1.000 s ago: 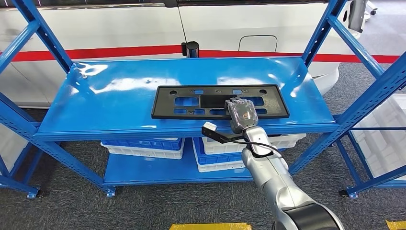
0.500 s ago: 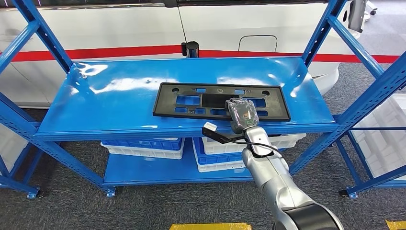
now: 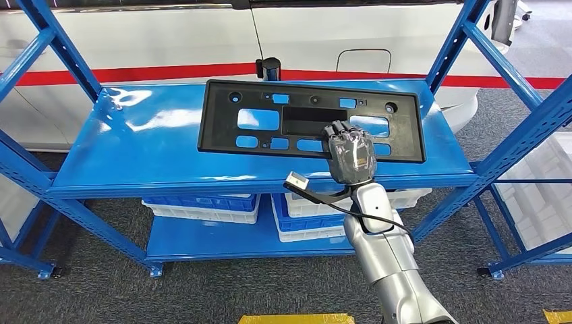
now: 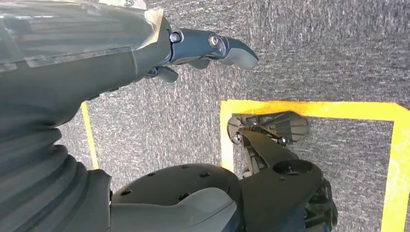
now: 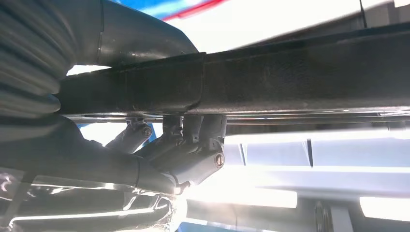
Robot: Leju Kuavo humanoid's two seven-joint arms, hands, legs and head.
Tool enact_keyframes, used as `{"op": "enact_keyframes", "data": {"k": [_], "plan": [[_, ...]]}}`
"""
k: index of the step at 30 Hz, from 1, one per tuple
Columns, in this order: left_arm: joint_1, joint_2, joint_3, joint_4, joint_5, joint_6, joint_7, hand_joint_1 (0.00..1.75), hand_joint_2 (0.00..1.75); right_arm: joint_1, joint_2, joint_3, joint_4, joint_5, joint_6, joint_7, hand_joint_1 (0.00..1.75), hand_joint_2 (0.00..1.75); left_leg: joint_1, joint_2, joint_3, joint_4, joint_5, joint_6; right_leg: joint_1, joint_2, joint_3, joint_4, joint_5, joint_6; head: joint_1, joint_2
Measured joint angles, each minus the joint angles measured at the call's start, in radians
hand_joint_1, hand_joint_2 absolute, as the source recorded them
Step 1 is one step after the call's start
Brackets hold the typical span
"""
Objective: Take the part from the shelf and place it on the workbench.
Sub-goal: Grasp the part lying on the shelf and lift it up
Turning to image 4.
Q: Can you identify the ribbed grey left arm sleeve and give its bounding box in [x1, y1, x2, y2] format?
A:
[0, 126, 88, 232]

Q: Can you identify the yellow floor tape square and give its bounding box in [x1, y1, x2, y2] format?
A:
[220, 100, 410, 232]

